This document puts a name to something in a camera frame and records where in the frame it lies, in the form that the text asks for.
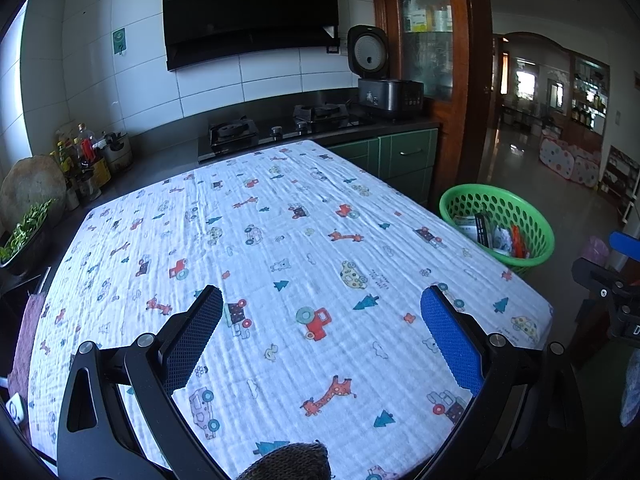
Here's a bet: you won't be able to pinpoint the window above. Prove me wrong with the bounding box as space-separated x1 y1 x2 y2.
0 0 31 181

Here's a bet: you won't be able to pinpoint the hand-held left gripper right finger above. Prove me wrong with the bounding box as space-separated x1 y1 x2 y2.
420 284 588 480

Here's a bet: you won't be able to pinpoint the glass display cabinet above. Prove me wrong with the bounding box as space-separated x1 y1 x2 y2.
570 55 612 136

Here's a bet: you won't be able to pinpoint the maroon cloth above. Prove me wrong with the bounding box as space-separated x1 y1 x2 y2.
10 292 51 396

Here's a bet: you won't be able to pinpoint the small black pack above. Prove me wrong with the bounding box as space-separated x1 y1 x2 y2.
474 212 495 248

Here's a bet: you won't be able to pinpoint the green base cabinets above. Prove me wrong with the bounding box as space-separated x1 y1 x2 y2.
325 127 441 206

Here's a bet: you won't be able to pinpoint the wooden glass cabinet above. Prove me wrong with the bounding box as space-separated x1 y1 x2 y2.
370 0 496 211

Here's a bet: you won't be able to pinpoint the pink plastic bag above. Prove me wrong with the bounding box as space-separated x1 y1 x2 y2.
582 236 610 267

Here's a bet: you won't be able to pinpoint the black range hood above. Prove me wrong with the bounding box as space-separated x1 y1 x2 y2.
155 0 363 72

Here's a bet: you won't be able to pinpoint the black gas stove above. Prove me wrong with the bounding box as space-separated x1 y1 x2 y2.
197 101 373 161

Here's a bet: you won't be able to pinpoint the round wooden cutting board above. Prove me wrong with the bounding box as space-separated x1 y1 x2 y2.
0 155 68 226

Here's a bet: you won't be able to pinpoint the person's left hand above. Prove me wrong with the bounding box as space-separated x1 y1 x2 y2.
235 441 333 480

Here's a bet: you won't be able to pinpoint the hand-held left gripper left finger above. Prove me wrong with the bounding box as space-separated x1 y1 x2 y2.
56 285 225 480

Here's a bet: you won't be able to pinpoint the green plastic basket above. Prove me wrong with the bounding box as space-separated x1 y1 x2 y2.
439 184 556 277

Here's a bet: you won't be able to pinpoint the group of condiment bottles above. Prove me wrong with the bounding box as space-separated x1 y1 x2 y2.
52 122 113 201

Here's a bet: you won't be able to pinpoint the pale blue patterned cloth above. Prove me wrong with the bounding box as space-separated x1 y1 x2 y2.
620 360 640 428

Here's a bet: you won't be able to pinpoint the bowl of green vegetables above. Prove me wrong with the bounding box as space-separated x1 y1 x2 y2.
0 199 56 276

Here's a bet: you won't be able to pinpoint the black rice cooker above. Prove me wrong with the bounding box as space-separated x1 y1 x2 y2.
346 24 426 122

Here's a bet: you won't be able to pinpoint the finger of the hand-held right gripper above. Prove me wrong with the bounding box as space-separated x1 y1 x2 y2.
571 257 640 306
608 231 640 263

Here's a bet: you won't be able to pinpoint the polka dot play tent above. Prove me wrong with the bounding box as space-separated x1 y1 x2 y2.
539 135 602 188

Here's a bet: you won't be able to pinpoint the printed white tablecloth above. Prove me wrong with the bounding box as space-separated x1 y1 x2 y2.
27 139 553 480

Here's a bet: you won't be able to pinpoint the white rack shelf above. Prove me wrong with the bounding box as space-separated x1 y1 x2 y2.
597 145 640 223

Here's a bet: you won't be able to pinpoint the steel pot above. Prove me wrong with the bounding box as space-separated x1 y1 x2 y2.
102 131 133 173

